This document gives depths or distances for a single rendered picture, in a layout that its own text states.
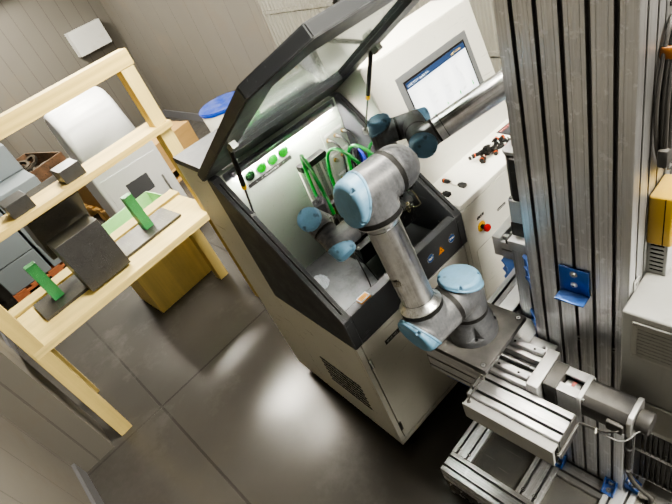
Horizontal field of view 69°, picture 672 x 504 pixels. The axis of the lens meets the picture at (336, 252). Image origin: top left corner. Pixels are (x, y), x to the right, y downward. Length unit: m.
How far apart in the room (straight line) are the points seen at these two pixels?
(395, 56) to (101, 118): 2.96
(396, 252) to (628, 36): 0.60
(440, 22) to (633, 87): 1.48
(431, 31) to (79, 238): 2.10
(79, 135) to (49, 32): 3.86
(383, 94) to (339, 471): 1.76
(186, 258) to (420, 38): 2.59
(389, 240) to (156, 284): 3.05
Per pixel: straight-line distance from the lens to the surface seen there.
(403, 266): 1.18
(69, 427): 3.31
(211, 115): 5.45
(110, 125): 4.58
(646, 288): 1.34
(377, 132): 1.55
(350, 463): 2.61
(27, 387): 3.11
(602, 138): 1.07
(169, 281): 4.07
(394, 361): 2.11
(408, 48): 2.23
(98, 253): 3.08
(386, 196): 1.09
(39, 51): 8.21
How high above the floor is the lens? 2.20
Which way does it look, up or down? 36 degrees down
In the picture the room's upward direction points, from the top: 24 degrees counter-clockwise
